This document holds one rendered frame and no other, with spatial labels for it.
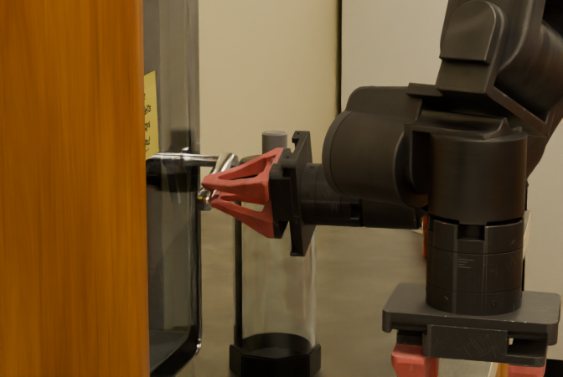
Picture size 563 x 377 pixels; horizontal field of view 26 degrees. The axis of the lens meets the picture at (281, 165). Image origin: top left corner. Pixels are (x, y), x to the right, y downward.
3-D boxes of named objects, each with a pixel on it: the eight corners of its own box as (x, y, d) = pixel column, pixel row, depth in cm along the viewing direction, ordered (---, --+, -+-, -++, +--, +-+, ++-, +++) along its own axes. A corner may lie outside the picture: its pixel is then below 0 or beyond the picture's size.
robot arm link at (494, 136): (493, 125, 68) (546, 115, 72) (394, 113, 72) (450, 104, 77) (489, 245, 69) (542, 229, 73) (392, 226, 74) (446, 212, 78)
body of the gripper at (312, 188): (290, 127, 114) (369, 130, 112) (298, 220, 118) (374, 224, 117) (275, 162, 108) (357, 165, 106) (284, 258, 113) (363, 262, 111)
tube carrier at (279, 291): (211, 368, 134) (209, 177, 130) (250, 339, 144) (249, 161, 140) (302, 380, 130) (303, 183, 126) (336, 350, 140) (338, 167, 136)
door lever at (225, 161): (160, 214, 114) (157, 191, 113) (190, 164, 122) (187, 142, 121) (214, 218, 113) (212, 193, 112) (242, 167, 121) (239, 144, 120)
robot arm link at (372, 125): (504, -3, 69) (571, 53, 75) (348, -8, 77) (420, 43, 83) (447, 198, 67) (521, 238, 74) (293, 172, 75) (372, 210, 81)
